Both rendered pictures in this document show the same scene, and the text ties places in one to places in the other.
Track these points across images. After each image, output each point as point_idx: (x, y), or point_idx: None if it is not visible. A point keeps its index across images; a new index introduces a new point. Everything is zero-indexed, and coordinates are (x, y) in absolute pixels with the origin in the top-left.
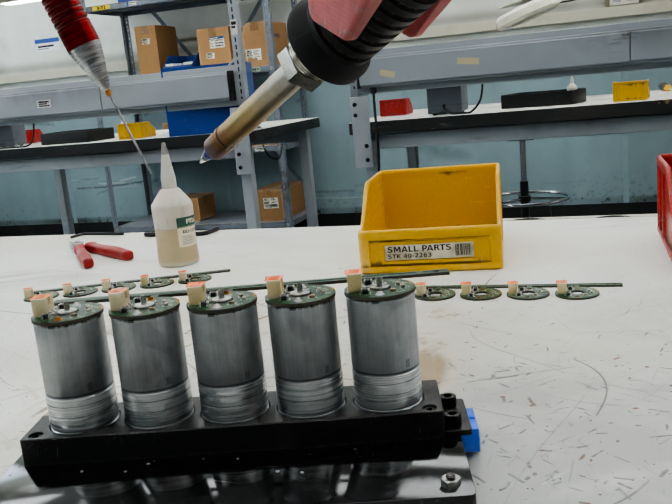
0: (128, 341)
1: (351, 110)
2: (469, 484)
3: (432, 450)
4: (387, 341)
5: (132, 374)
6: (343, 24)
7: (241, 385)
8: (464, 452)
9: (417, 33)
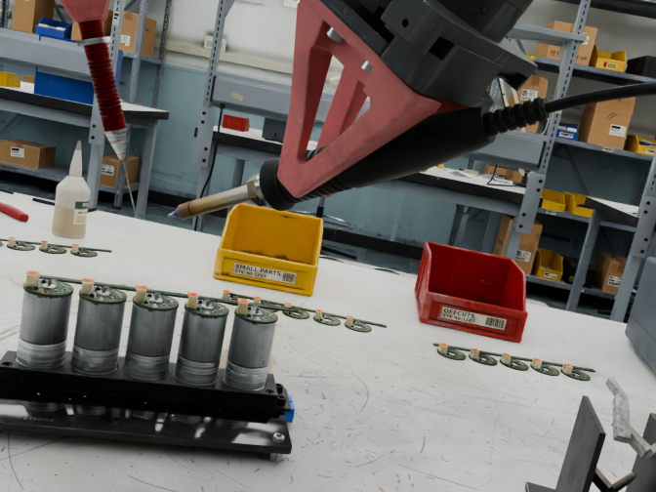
0: (91, 315)
1: (200, 116)
2: (288, 441)
3: (266, 418)
4: (255, 348)
5: (87, 337)
6: (296, 189)
7: (157, 357)
8: (286, 422)
9: (328, 196)
